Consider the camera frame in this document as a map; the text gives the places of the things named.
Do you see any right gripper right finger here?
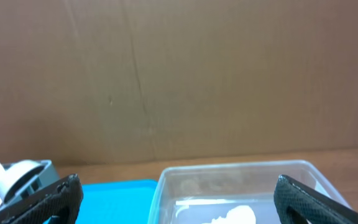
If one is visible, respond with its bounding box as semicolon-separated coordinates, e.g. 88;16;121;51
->
273;175;358;224

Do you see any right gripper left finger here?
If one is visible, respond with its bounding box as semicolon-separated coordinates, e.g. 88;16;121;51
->
0;174;83;224

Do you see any white napkin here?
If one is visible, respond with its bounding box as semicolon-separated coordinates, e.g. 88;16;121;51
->
204;205;256;224

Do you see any clear plastic waste bin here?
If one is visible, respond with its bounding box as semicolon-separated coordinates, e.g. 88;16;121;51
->
148;160;348;224

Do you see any teal plastic serving tray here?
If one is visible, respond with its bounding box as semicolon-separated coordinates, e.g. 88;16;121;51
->
75;179;157;224

